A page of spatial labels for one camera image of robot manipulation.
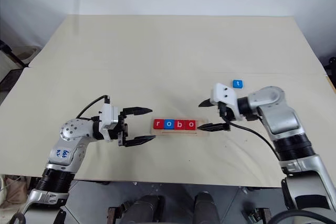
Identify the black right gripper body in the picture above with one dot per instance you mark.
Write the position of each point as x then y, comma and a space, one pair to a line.
227, 116

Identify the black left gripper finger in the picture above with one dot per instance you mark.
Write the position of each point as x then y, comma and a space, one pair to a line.
140, 140
137, 110

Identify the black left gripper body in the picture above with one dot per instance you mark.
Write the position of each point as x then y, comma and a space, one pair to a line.
123, 130

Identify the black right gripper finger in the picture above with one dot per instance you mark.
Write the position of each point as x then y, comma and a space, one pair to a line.
212, 127
207, 104

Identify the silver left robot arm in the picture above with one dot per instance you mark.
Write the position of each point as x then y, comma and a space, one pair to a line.
73, 129

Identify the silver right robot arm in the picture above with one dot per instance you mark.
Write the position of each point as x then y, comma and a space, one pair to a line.
281, 119

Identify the red letter tile r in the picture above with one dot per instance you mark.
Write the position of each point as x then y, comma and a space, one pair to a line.
156, 127

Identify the red letter tile o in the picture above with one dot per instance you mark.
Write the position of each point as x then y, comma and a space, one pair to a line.
187, 128

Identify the blue letter tile o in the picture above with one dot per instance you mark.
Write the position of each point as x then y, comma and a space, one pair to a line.
166, 127

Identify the wooden tile holder strip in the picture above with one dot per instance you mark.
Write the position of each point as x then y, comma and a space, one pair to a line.
183, 133

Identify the blue letter tile t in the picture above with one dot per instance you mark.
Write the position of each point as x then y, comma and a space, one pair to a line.
235, 85

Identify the red letter tile b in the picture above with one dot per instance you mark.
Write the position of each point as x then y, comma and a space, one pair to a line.
177, 127

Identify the dark rounded shape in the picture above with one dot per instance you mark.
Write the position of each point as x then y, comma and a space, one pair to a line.
145, 208
207, 207

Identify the black equipment piece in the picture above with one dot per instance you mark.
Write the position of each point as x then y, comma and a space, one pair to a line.
331, 66

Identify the white crumpled bag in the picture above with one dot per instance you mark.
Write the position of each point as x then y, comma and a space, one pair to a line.
13, 187

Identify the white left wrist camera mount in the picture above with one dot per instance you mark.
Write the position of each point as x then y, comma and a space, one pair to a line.
109, 116

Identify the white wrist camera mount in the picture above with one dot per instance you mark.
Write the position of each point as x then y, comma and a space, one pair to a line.
225, 95
109, 116

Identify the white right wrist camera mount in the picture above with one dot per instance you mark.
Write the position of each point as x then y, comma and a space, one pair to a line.
225, 95

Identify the black metal frame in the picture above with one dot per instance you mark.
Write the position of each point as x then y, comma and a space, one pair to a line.
13, 56

